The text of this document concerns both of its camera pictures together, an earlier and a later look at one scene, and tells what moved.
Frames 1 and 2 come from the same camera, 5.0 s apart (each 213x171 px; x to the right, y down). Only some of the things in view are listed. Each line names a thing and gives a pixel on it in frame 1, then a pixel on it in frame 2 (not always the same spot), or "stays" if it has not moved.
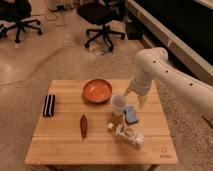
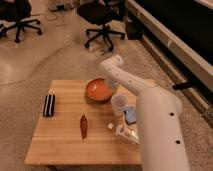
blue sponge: [130, 114] stays
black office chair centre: [102, 12] stays
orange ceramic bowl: [97, 91] stays
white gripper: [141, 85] -> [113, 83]
